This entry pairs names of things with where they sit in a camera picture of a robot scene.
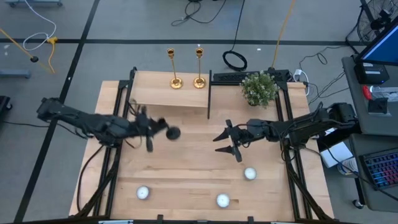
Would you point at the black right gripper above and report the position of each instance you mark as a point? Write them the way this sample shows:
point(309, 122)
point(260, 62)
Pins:
point(241, 136)

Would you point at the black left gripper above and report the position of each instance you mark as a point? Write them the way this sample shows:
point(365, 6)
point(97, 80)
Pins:
point(143, 127)

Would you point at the black candlestick holder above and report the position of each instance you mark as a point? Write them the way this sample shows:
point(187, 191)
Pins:
point(173, 133)

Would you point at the gold candlestick holder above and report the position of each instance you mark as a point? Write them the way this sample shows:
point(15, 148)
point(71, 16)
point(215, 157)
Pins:
point(199, 82)
point(176, 83)

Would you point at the white tealight candle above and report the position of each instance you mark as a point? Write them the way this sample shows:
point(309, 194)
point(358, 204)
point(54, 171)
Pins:
point(223, 200)

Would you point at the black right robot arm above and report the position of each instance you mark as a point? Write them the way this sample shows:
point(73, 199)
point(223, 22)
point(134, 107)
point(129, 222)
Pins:
point(298, 129)

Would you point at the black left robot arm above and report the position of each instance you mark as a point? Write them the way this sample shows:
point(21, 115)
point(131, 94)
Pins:
point(93, 124)

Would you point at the artificial plant in black pot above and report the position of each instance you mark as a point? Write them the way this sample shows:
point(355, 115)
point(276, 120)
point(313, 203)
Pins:
point(258, 88)

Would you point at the white power adapter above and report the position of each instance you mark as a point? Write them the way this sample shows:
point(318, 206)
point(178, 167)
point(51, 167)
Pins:
point(298, 74)

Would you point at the white box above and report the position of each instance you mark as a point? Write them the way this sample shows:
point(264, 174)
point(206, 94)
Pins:
point(337, 154)

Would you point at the grey desk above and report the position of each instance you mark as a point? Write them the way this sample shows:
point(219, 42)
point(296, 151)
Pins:
point(357, 105)

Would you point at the red desk object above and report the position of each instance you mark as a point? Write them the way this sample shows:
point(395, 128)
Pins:
point(367, 92)

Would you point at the black desk box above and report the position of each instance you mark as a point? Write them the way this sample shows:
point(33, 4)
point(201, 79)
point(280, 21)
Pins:
point(377, 106)

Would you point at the backlit keyboard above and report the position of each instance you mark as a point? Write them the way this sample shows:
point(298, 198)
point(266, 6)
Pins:
point(384, 169)

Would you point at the black desktop printer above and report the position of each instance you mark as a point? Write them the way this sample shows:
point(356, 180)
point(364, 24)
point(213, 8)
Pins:
point(371, 74)

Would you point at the computer monitor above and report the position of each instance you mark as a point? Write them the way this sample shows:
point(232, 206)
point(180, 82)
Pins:
point(385, 46)

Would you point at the black floor fan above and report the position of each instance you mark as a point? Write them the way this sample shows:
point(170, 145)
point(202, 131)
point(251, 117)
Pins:
point(373, 25)

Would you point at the wooden shelf with black frame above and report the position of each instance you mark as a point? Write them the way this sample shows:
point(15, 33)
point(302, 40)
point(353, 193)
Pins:
point(168, 96)

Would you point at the black aluminium table frame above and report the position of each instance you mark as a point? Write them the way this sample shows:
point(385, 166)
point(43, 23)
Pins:
point(230, 77)

